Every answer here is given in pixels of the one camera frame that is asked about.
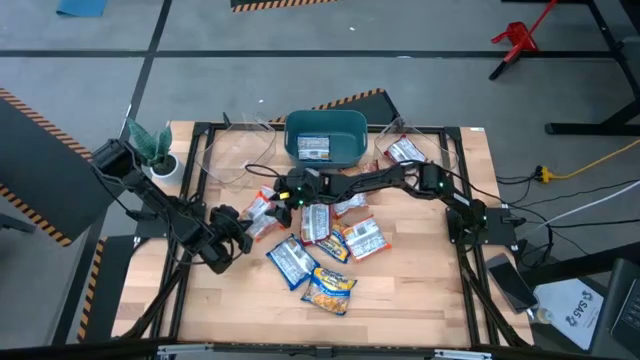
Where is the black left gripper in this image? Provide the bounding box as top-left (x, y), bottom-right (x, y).
top-left (199, 203), bottom-right (255, 275)

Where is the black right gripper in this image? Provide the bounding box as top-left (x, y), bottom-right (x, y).
top-left (269, 167), bottom-right (326, 230)

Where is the orange ramen noodle pack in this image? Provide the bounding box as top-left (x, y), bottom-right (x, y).
top-left (342, 214), bottom-right (393, 263)
top-left (331, 192), bottom-right (370, 219)
top-left (244, 213), bottom-right (285, 243)

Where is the red white snack packet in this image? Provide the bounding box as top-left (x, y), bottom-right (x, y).
top-left (241, 185), bottom-right (277, 221)

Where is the clear plastic bin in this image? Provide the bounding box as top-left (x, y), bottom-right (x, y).
top-left (372, 115), bottom-right (460, 174)
top-left (193, 112), bottom-right (279, 194)

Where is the teal plastic bin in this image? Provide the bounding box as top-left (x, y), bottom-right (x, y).
top-left (283, 109), bottom-right (370, 170)

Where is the white plant pot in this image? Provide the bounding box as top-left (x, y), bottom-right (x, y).
top-left (149, 153), bottom-right (181, 181)

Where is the black hazard-striped floor mat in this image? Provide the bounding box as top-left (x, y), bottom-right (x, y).
top-left (269, 87), bottom-right (401, 126)
top-left (230, 0), bottom-right (341, 14)
top-left (0, 88), bottom-right (124, 248)
top-left (76, 235), bottom-right (137, 344)

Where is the small potted green plant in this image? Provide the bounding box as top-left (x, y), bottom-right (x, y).
top-left (126, 117), bottom-right (175, 170)

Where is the dark smartphone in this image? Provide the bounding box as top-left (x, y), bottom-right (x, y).
top-left (485, 252), bottom-right (540, 315)

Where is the blue floor mat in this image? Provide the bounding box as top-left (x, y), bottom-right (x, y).
top-left (55, 0), bottom-right (109, 18)

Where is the red floor stand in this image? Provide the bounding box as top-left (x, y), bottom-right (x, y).
top-left (488, 0), bottom-right (560, 81)

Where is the white printed paper sheet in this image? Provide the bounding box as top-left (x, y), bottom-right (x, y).
top-left (531, 277), bottom-right (605, 351)

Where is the dark grey laptop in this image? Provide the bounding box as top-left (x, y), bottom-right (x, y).
top-left (589, 257), bottom-right (640, 357)

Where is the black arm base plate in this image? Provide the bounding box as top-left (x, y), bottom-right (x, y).
top-left (446, 205), bottom-right (520, 246)
top-left (133, 199), bottom-right (207, 240)

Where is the silver metal bracket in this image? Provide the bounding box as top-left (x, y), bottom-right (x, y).
top-left (433, 348), bottom-right (494, 360)
top-left (157, 342), bottom-right (215, 355)

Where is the black aluminium table frame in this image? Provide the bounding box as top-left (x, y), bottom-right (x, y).
top-left (112, 121), bottom-right (534, 360)

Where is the yellow extension cable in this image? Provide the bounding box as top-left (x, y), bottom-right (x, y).
top-left (536, 138), bottom-right (640, 184)

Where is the black desk leg frame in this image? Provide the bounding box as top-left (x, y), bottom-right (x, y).
top-left (543, 0), bottom-right (640, 137)

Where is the white floor cable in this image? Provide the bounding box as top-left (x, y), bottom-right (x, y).
top-left (547, 179), bottom-right (640, 227)

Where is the black floor cable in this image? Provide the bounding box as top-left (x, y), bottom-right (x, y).
top-left (519, 217), bottom-right (640, 232)

